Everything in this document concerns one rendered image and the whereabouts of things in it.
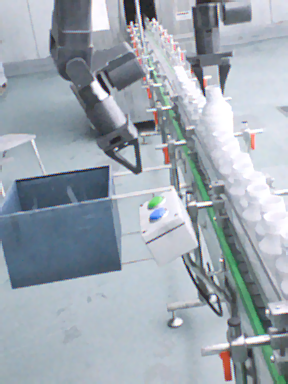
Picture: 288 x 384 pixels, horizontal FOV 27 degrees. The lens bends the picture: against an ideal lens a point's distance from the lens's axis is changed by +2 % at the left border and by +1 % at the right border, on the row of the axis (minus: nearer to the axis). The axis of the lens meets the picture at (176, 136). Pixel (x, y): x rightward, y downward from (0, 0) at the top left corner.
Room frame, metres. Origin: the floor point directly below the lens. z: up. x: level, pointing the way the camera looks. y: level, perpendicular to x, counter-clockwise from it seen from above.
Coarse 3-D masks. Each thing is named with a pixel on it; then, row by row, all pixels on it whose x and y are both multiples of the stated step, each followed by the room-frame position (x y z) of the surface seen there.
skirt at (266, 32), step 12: (276, 24) 11.43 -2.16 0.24; (228, 36) 11.35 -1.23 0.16; (240, 36) 11.37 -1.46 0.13; (252, 36) 11.38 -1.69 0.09; (264, 36) 11.40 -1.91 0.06; (276, 36) 11.41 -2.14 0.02; (36, 60) 11.14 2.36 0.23; (48, 60) 11.14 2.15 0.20; (12, 72) 11.10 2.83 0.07; (24, 72) 11.12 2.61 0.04; (36, 72) 11.12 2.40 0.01
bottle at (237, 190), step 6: (234, 168) 1.03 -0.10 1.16; (240, 168) 1.05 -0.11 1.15; (246, 168) 1.02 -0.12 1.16; (252, 168) 1.03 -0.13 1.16; (234, 174) 1.03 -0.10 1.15; (240, 174) 1.02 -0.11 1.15; (234, 180) 1.03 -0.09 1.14; (240, 180) 1.02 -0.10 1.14; (234, 186) 1.03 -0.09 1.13; (240, 186) 1.02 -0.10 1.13; (234, 192) 1.02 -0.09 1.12; (240, 192) 1.01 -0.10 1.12; (234, 198) 1.02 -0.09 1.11; (240, 210) 1.01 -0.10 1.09; (234, 216) 1.02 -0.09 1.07; (234, 222) 1.03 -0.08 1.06; (234, 228) 1.03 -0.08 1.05; (240, 228) 1.01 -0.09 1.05; (240, 234) 1.01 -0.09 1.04; (240, 240) 1.01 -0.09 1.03
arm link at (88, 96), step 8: (104, 72) 1.03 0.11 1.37; (96, 80) 1.02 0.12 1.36; (72, 88) 1.02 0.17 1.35; (88, 88) 1.01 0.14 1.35; (96, 88) 1.02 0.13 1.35; (104, 88) 1.03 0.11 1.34; (80, 96) 1.02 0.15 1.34; (88, 96) 1.01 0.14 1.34; (96, 96) 1.01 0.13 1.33; (104, 96) 1.02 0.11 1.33; (88, 104) 1.01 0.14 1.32
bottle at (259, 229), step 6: (264, 198) 0.87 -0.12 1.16; (270, 198) 0.87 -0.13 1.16; (276, 198) 0.87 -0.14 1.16; (264, 204) 0.85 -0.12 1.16; (270, 204) 0.84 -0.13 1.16; (276, 204) 0.84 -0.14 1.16; (282, 204) 0.85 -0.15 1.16; (264, 210) 0.85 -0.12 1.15; (270, 210) 0.84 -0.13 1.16; (276, 210) 0.84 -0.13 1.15; (282, 210) 0.85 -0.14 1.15; (258, 228) 0.85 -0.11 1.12; (258, 234) 0.85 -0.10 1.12; (264, 234) 0.84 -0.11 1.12; (258, 240) 0.85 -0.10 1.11; (258, 246) 0.85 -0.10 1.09
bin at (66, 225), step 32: (32, 192) 1.83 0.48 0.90; (64, 192) 1.83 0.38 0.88; (96, 192) 1.84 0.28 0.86; (0, 224) 1.52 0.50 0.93; (32, 224) 1.53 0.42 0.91; (64, 224) 1.53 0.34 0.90; (96, 224) 1.54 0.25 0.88; (32, 256) 1.53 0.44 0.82; (64, 256) 1.53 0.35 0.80; (96, 256) 1.54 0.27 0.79
